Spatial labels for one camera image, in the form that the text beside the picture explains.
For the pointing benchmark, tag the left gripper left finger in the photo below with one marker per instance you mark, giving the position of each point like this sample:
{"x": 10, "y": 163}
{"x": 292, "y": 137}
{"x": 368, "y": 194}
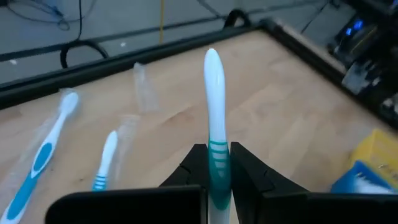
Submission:
{"x": 140, "y": 205}

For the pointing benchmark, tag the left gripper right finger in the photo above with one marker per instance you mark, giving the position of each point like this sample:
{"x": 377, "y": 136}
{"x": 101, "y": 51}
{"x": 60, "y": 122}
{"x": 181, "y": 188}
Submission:
{"x": 295, "y": 208}

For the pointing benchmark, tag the teal white toothbrush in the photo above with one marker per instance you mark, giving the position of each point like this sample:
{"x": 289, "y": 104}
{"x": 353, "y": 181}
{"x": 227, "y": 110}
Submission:
{"x": 216, "y": 109}

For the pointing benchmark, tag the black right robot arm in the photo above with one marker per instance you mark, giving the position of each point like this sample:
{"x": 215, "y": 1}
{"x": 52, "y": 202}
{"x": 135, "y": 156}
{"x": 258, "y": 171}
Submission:
{"x": 363, "y": 40}

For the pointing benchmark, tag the blue striped white toothbrush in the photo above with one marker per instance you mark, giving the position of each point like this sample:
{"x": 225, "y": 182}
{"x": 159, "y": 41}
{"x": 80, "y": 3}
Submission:
{"x": 107, "y": 152}

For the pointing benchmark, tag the yellow plastic basket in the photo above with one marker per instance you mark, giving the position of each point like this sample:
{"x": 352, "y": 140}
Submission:
{"x": 373, "y": 149}

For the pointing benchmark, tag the empty clear plastic wrapper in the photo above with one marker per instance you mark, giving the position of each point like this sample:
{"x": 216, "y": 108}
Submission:
{"x": 144, "y": 90}

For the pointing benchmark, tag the black aluminium rig frame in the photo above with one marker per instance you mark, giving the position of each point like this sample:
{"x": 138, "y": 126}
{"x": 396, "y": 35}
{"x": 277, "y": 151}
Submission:
{"x": 124, "y": 62}

